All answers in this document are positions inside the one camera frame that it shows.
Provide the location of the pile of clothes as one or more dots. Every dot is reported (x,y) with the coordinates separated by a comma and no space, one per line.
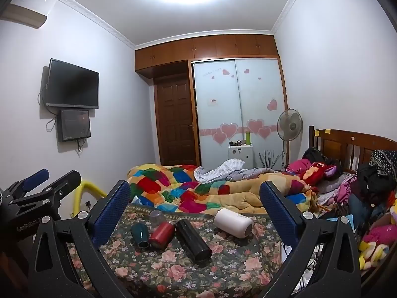
(372,180)

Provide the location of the wardrobe with heart stickers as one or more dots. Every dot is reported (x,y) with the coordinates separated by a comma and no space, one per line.
(238,99)

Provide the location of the dark teal cup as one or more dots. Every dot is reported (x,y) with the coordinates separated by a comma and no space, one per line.
(139,232)

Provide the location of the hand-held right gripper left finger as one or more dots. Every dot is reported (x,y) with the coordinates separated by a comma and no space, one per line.
(113,211)

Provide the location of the wall-mounted television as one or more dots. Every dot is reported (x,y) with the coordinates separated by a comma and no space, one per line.
(73,83)

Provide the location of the dried twigs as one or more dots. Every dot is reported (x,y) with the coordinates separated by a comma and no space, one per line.
(269,160)

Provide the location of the air conditioner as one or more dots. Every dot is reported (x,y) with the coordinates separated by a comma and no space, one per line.
(21,15)

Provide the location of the yellow tube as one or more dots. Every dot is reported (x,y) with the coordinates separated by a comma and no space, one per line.
(90,189)

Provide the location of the wooden bed headboard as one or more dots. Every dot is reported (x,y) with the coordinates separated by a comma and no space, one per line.
(341,144)

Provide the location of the small black wall monitor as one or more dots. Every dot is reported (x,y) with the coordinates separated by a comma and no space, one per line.
(73,125)

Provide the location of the clear grey cup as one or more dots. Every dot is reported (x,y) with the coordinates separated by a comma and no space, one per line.
(156,217)

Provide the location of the light blue packet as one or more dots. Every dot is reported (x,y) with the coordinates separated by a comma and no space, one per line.
(136,201)

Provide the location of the red plush toy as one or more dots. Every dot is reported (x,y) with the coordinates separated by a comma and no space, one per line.
(313,170)

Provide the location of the white bedside cabinet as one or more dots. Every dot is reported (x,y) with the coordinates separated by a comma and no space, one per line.
(240,155)

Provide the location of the red cup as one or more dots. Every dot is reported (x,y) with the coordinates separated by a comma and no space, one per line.
(162,234)

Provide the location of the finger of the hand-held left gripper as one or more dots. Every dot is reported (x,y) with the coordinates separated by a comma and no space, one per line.
(63,184)
(35,179)

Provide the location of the grey striped blanket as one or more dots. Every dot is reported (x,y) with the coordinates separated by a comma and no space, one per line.
(223,169)

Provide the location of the colourful patchwork quilt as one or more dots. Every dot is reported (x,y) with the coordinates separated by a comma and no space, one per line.
(217,192)

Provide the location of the yellow and pink plush toy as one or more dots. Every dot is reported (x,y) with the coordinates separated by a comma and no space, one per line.
(377,242)

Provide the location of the standing fan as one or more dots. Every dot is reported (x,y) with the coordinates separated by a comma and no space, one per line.
(289,125)

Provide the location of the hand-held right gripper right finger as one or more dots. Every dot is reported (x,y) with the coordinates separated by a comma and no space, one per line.
(277,211)

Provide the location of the white cup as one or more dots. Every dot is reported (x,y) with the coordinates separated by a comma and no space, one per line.
(231,222)

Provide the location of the brown wooden door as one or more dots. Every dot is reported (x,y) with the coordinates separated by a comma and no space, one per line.
(173,121)

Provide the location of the floral table cloth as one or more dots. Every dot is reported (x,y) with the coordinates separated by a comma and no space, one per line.
(186,273)

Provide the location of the wooden overhead cabinet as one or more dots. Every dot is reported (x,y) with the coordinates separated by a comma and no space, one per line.
(201,49)

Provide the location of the black cup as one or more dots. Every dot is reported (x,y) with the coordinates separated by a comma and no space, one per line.
(192,237)

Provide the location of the green bottle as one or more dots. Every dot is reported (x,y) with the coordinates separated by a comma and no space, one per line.
(248,138)

